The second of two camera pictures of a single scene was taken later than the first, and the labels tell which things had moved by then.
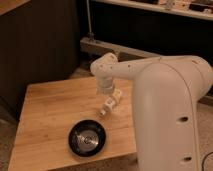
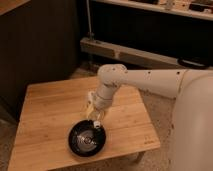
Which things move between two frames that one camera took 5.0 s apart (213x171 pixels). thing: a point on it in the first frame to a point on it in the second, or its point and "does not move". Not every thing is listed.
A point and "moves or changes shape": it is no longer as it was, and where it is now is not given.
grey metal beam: [96, 47] does not move
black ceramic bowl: [87, 138] does not move
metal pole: [90, 35] does not move
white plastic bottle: [111, 101] moves or changes shape
